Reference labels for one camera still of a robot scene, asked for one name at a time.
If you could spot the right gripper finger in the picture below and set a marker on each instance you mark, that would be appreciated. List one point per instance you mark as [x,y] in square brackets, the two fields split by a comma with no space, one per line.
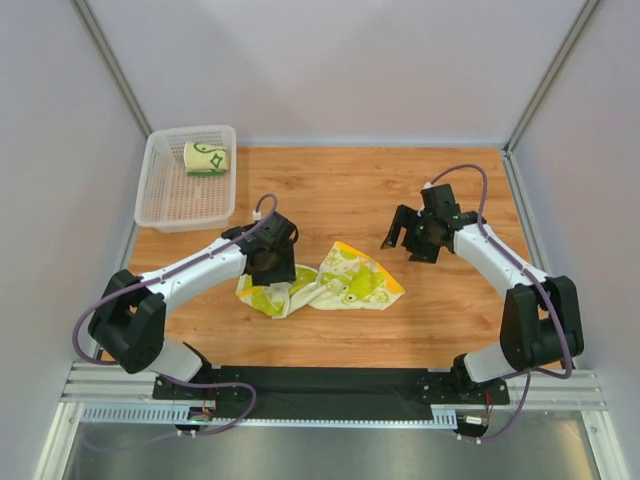
[424,255]
[404,218]

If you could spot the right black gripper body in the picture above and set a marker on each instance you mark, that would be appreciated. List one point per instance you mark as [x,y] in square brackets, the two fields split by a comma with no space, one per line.
[413,232]

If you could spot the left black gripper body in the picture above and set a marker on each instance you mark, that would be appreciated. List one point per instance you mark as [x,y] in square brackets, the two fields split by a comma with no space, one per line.
[279,273]

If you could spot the white yellow patterned towel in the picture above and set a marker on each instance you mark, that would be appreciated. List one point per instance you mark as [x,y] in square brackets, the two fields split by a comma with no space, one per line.
[347,279]

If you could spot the green patterned towel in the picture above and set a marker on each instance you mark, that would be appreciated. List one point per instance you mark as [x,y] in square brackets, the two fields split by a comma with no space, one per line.
[202,159]

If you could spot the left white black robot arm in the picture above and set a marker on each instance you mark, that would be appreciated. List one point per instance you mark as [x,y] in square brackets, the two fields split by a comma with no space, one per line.
[129,322]

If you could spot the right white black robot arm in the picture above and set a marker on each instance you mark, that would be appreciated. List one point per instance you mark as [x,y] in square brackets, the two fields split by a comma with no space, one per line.
[541,319]

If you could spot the white perforated plastic basket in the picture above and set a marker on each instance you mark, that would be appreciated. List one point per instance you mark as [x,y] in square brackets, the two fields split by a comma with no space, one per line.
[171,200]

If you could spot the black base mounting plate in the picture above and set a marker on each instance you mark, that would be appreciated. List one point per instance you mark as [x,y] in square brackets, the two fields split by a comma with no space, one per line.
[356,393]

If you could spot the white cable duct strip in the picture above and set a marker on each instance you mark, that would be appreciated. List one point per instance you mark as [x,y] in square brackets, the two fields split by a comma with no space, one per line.
[120,413]

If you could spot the aluminium frame rail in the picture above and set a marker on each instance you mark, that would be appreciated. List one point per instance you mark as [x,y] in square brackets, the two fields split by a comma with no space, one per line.
[87,383]

